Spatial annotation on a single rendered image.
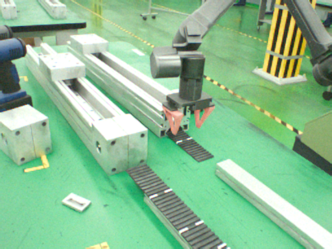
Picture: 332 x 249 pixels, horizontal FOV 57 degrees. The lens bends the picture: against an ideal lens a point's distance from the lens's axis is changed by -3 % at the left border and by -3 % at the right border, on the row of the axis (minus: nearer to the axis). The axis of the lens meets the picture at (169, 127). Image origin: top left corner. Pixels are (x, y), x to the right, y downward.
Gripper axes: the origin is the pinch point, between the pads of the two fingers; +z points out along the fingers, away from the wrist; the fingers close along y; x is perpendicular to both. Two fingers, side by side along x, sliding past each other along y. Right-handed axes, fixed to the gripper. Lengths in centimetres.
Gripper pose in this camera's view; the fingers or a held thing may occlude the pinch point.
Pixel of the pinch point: (186, 128)
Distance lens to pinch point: 83.5
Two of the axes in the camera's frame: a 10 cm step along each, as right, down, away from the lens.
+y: -8.4, 2.2, -5.1
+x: 5.5, 4.3, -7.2
